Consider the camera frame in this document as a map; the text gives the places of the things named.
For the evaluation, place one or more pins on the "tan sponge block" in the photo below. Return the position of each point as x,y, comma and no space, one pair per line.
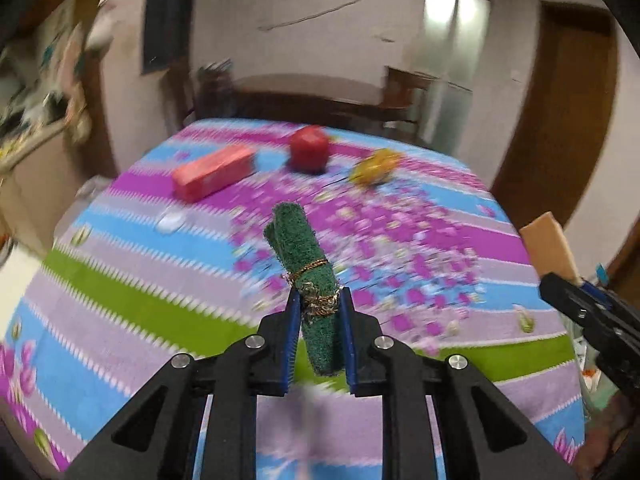
548,249

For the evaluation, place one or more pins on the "box of clutter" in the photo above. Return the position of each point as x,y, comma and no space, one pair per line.
215,97

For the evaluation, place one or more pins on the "colourful floral tablecloth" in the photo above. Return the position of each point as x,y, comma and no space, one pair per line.
429,253

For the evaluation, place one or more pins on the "green bag trash bin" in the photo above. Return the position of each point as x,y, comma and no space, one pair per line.
596,388

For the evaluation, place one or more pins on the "white bottle cap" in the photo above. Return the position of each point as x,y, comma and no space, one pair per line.
170,221

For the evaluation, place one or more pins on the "yellow crumpled wrapper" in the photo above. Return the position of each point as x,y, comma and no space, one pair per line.
376,168

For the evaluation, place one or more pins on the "wooden chair right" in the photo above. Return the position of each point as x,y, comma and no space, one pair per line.
406,91

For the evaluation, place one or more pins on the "hanging white plastic bag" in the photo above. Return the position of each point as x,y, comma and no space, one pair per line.
100,35

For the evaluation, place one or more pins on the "wooden chair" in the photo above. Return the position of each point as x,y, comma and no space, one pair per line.
179,93
406,91

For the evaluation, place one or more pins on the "dark round wooden table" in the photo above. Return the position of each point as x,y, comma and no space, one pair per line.
312,99

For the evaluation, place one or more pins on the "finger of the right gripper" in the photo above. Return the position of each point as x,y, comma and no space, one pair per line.
614,333
609,299

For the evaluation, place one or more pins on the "frosted glass door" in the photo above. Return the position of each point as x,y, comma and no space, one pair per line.
452,41

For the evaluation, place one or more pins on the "kitchen counter cabinets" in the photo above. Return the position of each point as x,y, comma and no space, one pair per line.
39,183

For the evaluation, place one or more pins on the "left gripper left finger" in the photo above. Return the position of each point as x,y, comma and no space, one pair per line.
198,415

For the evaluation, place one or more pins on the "brown door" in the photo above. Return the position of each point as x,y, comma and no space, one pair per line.
564,120

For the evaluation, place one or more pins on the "green scouring pad roll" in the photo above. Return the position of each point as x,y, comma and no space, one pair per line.
309,271

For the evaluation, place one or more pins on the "pink cardboard box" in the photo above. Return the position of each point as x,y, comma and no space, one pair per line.
213,172

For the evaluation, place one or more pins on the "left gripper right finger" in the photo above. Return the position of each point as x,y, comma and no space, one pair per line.
443,408

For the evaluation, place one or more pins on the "red apple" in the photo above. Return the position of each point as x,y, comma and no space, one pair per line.
310,150

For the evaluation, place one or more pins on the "wooden chair left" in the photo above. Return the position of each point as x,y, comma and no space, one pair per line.
179,93

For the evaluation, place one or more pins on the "dark window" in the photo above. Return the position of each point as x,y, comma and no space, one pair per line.
166,33

